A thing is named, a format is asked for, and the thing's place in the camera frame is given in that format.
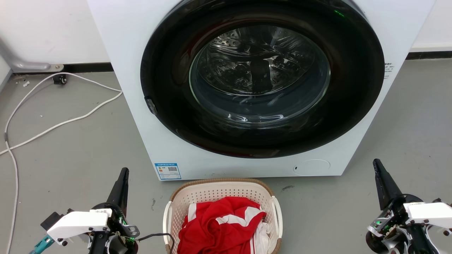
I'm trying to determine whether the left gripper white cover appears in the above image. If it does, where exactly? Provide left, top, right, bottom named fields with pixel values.
left=47, top=168, right=141, bottom=254

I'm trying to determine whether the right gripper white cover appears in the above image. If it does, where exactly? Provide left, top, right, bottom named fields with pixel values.
left=365, top=159, right=452, bottom=254

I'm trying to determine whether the cream plastic laundry basket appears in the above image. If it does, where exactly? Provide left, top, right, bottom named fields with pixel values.
left=163, top=178, right=283, bottom=254

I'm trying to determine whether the blue energy label sticker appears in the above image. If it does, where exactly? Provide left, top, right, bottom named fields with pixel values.
left=154, top=162, right=182, bottom=181

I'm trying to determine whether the red and white garment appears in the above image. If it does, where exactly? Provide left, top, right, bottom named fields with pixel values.
left=177, top=196, right=271, bottom=254

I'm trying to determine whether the black round washer door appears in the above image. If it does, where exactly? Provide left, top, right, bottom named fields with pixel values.
left=140, top=0, right=385, bottom=159

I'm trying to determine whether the white front-load washing machine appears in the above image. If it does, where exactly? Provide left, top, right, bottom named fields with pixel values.
left=87, top=0, right=437, bottom=181

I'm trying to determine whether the steel washer drum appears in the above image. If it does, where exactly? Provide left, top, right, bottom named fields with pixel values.
left=189, top=25, right=331, bottom=125

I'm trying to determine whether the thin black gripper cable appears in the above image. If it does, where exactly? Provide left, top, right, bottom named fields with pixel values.
left=136, top=233, right=176, bottom=254

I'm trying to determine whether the white power cable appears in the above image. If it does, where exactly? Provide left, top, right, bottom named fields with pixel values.
left=4, top=72, right=123, bottom=254
left=0, top=91, right=123, bottom=156

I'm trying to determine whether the teal cable connector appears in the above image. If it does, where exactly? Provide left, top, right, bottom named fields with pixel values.
left=29, top=235, right=55, bottom=254

